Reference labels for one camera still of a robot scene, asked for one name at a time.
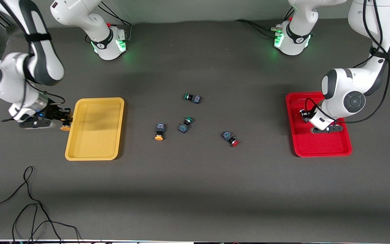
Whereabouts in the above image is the red plastic tray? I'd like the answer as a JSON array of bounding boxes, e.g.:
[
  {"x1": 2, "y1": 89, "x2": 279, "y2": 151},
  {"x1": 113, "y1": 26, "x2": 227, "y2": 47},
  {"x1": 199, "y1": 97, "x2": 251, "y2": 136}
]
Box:
[{"x1": 286, "y1": 91, "x2": 353, "y2": 158}]

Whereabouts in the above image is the yellow push button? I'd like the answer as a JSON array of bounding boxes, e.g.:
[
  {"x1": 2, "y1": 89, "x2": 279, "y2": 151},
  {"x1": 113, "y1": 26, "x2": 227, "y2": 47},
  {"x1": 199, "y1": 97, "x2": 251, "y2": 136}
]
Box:
[
  {"x1": 60, "y1": 110, "x2": 72, "y2": 132},
  {"x1": 154, "y1": 123, "x2": 167, "y2": 141}
]

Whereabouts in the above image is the black right arm base cable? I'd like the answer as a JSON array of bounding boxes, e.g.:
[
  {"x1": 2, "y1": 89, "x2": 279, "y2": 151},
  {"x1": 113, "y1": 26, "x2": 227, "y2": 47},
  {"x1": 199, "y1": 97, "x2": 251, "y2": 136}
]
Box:
[{"x1": 100, "y1": 2, "x2": 133, "y2": 43}]

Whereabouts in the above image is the thin black loose cable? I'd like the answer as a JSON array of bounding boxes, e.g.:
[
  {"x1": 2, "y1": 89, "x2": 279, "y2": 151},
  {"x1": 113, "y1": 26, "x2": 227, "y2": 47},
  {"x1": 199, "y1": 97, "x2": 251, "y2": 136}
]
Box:
[{"x1": 0, "y1": 166, "x2": 81, "y2": 244}]

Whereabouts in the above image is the black left arm base cable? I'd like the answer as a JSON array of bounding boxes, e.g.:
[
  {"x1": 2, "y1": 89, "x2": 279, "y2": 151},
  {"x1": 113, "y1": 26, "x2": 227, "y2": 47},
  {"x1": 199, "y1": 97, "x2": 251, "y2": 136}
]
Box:
[{"x1": 234, "y1": 8, "x2": 295, "y2": 38}]

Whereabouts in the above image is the black arm base cable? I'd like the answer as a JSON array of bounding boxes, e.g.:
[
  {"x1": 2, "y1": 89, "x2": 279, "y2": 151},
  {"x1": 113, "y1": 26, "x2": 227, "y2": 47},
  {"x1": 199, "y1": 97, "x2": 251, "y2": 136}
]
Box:
[
  {"x1": 100, "y1": 2, "x2": 133, "y2": 43},
  {"x1": 234, "y1": 8, "x2": 295, "y2": 38}
]

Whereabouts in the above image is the yellow plastic tray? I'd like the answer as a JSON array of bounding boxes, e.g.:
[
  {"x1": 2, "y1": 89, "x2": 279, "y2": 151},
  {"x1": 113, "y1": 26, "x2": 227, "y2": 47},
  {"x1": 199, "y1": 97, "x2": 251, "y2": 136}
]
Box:
[{"x1": 65, "y1": 97, "x2": 125, "y2": 161}]

